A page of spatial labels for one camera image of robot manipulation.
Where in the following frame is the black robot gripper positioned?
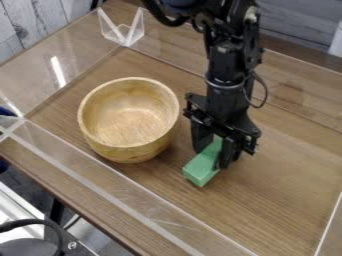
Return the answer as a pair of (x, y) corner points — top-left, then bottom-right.
(182, 81), (264, 170)

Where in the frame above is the green rectangular block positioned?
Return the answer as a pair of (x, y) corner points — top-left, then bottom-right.
(181, 136), (225, 188)

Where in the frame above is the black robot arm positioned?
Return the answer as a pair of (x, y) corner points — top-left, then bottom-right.
(142, 0), (265, 169)

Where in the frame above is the light brown wooden bowl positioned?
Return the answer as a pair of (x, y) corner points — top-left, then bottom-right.
(78, 77), (181, 163)

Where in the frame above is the black table leg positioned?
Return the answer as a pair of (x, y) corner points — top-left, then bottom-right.
(50, 199), (66, 224)

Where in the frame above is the blue object at edge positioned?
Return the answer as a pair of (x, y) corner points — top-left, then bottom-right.
(0, 106), (17, 117)

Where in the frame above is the clear acrylic tray wall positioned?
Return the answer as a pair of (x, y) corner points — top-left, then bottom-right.
(0, 2), (342, 256)

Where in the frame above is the clear acrylic corner bracket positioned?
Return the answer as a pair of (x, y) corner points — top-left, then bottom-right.
(97, 7), (145, 48)

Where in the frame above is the black metal bracket with screw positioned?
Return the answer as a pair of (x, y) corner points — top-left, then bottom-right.
(61, 229), (99, 256)

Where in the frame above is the black cable loop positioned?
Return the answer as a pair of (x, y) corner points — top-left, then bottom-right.
(0, 218), (65, 256)

